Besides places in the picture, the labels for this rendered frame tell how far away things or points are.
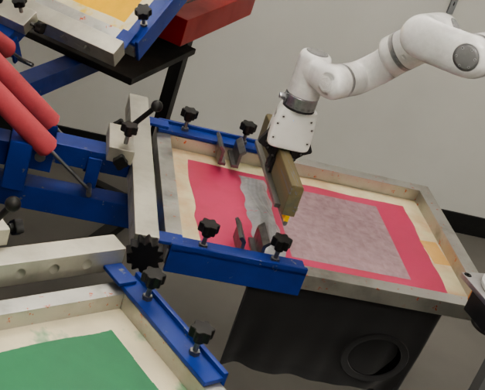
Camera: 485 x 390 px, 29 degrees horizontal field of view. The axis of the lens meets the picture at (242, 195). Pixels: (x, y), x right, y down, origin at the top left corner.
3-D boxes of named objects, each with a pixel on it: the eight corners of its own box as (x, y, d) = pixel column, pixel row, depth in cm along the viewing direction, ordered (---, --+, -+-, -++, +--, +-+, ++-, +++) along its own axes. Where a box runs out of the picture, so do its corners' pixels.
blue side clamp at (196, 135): (259, 163, 254) (267, 141, 250) (261, 172, 249) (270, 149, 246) (151, 140, 246) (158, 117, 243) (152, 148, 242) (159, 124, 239)
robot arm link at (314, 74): (367, 71, 204) (344, 75, 197) (351, 114, 209) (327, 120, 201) (314, 42, 211) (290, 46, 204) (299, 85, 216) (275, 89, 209)
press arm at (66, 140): (126, 165, 218) (131, 147, 216) (126, 178, 213) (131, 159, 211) (52, 149, 214) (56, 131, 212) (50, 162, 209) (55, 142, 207)
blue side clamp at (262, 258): (294, 282, 206) (304, 256, 203) (298, 295, 201) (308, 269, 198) (162, 258, 198) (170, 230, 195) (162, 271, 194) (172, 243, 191)
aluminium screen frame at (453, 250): (422, 197, 264) (428, 186, 262) (495, 325, 214) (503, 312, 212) (151, 138, 244) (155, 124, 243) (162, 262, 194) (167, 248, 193)
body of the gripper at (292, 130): (281, 104, 208) (266, 148, 212) (324, 113, 210) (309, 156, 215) (276, 90, 214) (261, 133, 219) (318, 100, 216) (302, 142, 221)
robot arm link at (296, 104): (284, 96, 207) (280, 107, 208) (321, 104, 209) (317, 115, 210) (278, 83, 213) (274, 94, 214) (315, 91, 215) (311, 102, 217)
